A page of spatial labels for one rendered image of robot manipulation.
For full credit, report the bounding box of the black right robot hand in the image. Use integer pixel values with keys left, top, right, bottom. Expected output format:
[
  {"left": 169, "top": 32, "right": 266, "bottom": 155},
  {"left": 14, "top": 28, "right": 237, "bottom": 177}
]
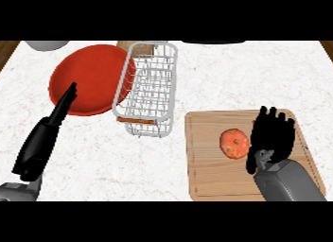
[{"left": 243, "top": 105, "right": 297, "bottom": 176}]

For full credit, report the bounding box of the brown wooden block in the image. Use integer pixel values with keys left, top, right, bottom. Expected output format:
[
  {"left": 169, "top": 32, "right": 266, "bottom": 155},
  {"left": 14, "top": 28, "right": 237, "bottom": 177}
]
[{"left": 115, "top": 40, "right": 156, "bottom": 59}]

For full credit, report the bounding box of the orange croissant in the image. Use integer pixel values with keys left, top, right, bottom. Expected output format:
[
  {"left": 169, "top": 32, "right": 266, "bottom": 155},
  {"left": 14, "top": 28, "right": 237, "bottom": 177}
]
[{"left": 217, "top": 128, "right": 252, "bottom": 161}]

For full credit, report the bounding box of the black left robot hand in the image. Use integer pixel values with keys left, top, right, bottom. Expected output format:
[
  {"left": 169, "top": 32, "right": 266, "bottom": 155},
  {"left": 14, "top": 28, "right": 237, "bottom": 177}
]
[{"left": 45, "top": 81, "right": 78, "bottom": 127}]

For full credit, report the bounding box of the red plate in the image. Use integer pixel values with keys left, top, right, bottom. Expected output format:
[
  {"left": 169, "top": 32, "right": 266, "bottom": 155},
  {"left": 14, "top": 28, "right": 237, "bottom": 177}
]
[{"left": 47, "top": 43, "right": 138, "bottom": 117}]

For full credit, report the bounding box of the grey bowl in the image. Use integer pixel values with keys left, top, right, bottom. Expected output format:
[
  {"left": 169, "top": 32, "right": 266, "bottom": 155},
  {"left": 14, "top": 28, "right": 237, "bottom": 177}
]
[{"left": 23, "top": 40, "right": 70, "bottom": 52}]

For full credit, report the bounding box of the wooden cutting board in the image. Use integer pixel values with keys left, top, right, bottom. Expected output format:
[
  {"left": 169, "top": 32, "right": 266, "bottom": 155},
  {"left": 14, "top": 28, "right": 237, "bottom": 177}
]
[{"left": 183, "top": 108, "right": 328, "bottom": 202}]

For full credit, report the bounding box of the white wire tiered basket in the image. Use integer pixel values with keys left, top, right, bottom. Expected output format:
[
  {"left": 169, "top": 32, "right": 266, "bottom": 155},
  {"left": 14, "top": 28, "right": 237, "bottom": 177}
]
[{"left": 110, "top": 41, "right": 180, "bottom": 139}]

